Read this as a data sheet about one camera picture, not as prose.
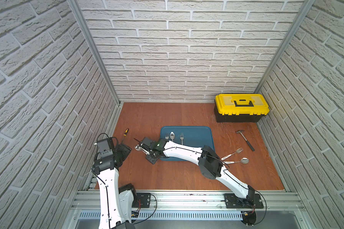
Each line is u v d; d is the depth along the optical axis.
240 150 0.92
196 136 0.99
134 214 0.71
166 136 0.97
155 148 0.66
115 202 0.42
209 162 0.58
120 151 0.67
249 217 0.69
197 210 0.72
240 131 1.00
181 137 0.97
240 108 0.96
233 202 0.72
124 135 1.00
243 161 0.87
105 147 0.56
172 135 0.97
